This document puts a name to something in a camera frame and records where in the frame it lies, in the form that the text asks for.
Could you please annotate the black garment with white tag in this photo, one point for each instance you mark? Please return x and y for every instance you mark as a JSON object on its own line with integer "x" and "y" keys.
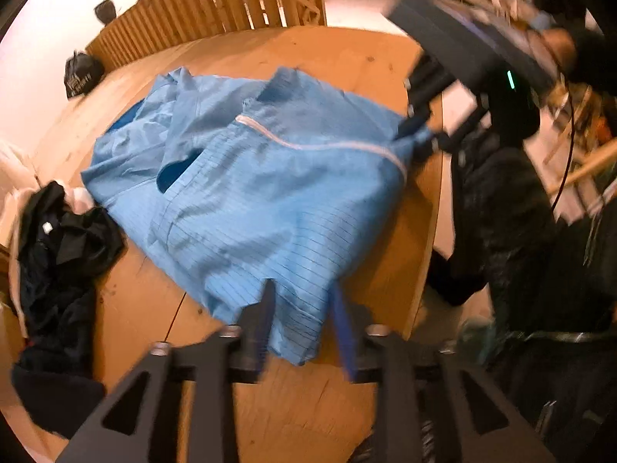
{"x": 77, "y": 241}

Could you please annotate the dark navy garment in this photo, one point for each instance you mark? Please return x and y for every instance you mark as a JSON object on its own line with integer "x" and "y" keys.
{"x": 53, "y": 337}

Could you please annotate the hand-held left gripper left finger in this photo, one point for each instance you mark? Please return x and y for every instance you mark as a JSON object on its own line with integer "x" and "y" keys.
{"x": 265, "y": 337}

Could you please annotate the person's dark clothed body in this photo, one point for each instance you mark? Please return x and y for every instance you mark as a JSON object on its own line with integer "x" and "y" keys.
{"x": 506, "y": 212}

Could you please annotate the blue striped zip jacket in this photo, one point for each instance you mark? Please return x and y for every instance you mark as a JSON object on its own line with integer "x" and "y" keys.
{"x": 270, "y": 193}

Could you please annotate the white fleece garment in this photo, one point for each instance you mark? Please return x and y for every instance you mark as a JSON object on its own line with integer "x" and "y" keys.
{"x": 12, "y": 173}

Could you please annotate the person's right hand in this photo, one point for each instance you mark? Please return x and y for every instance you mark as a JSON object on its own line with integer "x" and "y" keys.
{"x": 559, "y": 47}

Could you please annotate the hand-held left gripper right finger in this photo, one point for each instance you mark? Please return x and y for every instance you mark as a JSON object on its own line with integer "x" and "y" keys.
{"x": 344, "y": 342}

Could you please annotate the wooden slatted fence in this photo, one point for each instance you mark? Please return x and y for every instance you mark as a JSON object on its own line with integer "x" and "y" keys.
{"x": 202, "y": 9}

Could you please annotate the dark ceramic vase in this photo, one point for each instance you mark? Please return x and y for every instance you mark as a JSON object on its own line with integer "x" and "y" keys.
{"x": 105, "y": 12}

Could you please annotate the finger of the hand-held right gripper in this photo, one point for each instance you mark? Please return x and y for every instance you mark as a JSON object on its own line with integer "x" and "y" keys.
{"x": 455, "y": 137}
{"x": 429, "y": 89}

